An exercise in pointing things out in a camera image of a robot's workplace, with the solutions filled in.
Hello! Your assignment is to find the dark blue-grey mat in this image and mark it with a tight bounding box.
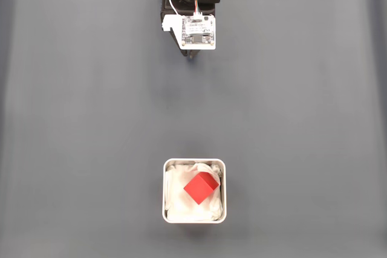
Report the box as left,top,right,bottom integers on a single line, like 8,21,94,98
0,0,387,258

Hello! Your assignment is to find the white crumpled cloth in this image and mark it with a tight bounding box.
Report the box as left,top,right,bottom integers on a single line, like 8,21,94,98
164,163,224,222

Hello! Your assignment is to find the white square box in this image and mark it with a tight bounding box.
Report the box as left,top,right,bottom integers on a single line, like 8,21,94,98
162,158,227,225

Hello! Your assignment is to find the red cube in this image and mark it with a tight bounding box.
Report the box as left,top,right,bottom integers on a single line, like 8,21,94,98
183,172,221,205

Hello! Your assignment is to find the white camera circuit board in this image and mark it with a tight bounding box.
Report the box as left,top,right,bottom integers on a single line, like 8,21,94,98
162,13,217,51

